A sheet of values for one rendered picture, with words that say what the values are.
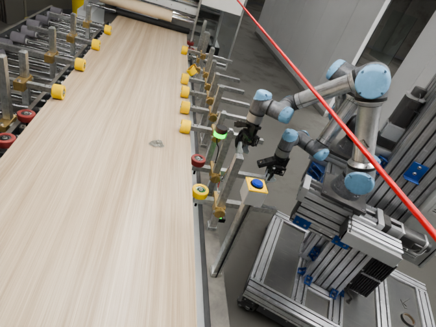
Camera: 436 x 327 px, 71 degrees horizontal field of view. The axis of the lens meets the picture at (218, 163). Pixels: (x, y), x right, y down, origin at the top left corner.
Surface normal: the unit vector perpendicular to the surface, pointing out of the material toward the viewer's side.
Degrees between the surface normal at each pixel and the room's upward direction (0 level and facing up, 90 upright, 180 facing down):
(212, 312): 0
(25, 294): 0
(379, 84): 83
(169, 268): 0
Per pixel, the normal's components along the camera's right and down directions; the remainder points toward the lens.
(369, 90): -0.46, 0.28
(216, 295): 0.28, -0.78
